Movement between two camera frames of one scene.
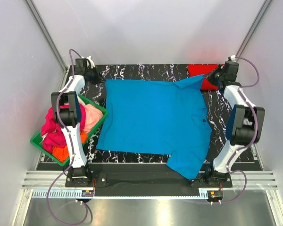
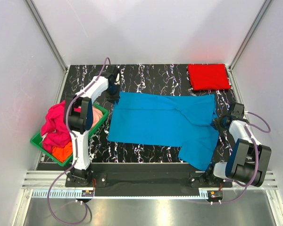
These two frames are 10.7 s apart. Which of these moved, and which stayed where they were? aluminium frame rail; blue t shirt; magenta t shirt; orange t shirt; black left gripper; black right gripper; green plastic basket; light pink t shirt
Moved: blue t shirt; black right gripper; black left gripper
Stayed: green plastic basket; aluminium frame rail; magenta t shirt; orange t shirt; light pink t shirt
